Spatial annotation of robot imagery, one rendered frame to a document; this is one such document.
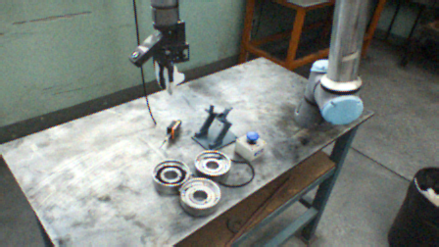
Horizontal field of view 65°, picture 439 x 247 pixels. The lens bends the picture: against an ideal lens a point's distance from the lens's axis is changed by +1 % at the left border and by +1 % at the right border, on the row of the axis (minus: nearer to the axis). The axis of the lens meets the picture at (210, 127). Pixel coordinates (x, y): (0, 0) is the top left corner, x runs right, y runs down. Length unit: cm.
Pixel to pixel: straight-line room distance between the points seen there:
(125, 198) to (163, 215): 11
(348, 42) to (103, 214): 78
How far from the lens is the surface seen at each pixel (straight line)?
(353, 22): 101
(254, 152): 107
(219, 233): 120
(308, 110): 128
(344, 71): 107
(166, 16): 95
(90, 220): 93
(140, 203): 94
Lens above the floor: 151
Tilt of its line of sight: 36 degrees down
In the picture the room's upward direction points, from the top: 6 degrees clockwise
